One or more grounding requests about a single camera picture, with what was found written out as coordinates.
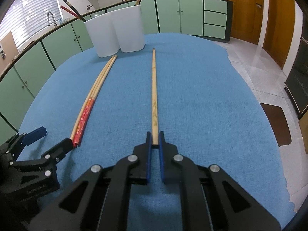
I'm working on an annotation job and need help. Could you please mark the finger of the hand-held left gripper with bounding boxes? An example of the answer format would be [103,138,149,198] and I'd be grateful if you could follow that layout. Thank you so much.
[0,126,47,165]
[14,138,73,176]

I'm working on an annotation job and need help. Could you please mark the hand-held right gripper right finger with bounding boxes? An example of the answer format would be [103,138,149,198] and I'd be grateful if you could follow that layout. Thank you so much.
[158,131,282,231]

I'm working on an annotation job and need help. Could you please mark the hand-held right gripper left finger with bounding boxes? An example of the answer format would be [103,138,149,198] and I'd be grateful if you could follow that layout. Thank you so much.
[29,132,152,231]

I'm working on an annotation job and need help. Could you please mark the wooden chopstick with brown print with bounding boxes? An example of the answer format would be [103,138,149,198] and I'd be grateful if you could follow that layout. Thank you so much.
[151,48,160,147]

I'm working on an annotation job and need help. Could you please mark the white two-compartment utensil holder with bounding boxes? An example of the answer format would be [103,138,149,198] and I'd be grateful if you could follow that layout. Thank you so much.
[83,5,145,58]

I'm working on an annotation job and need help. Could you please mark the blue fabric mat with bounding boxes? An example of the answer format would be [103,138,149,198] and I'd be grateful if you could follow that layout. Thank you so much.
[18,32,296,231]

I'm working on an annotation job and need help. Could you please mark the brown floor mat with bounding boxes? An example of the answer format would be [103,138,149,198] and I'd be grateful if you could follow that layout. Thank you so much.
[259,103,292,147]

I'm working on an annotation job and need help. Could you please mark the metal kitchen faucet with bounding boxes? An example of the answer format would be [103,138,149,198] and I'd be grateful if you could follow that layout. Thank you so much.
[47,12,58,28]

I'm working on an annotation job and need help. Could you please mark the white window blind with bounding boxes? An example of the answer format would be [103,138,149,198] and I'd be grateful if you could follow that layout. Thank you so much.
[0,0,62,51]

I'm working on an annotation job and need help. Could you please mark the green base cabinets with counter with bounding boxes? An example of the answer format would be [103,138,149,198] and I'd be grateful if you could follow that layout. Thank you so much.
[0,0,234,135]

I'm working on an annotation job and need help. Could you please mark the black glass-front cabinet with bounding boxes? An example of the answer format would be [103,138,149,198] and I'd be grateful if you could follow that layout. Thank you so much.
[284,36,308,119]

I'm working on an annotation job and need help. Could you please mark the brown wooden door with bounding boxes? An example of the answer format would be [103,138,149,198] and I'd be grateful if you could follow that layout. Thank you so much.
[262,0,296,70]
[225,0,269,46]

